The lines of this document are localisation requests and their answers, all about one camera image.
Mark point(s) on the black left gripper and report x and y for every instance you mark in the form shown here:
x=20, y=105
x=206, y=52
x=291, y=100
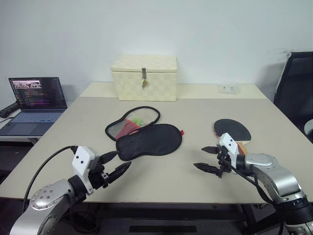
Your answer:
x=97, y=180

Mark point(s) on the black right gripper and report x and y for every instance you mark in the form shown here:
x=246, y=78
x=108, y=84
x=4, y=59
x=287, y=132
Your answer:
x=223, y=165

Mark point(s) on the black table tennis paddle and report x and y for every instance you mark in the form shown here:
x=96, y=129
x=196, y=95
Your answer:
x=232, y=129

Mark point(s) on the black mesh zipper pouch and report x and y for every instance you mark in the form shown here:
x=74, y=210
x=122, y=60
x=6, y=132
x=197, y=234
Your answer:
x=149, y=142

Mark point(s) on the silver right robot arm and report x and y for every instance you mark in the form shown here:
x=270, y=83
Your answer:
x=274, y=171

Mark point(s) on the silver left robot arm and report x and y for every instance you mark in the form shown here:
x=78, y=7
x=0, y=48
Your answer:
x=44, y=195

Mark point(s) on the cream woven storage box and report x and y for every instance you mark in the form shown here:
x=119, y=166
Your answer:
x=146, y=93

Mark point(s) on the brass padlock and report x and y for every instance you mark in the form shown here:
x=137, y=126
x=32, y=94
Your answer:
x=145, y=84

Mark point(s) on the grey metal box latch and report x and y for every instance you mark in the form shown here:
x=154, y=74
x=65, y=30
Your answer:
x=144, y=73

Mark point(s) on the open blue-grey laptop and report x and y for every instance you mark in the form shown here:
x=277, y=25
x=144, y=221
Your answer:
x=39, y=98

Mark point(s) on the white round object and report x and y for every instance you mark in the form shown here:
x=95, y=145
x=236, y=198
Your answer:
x=309, y=127

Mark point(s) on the black office chair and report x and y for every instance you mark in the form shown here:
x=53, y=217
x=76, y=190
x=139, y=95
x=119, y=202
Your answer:
x=296, y=93

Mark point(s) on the black elongated device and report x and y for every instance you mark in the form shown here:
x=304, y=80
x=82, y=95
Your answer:
x=8, y=110

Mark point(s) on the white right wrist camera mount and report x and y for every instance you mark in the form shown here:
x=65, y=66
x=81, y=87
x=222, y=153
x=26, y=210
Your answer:
x=228, y=143

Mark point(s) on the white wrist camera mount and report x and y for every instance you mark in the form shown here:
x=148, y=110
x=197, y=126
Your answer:
x=82, y=159
x=228, y=143

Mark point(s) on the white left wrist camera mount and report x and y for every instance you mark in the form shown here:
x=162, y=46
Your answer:
x=82, y=159

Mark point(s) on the black table frame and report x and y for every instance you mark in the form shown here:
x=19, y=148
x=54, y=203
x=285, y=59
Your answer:
x=171, y=213

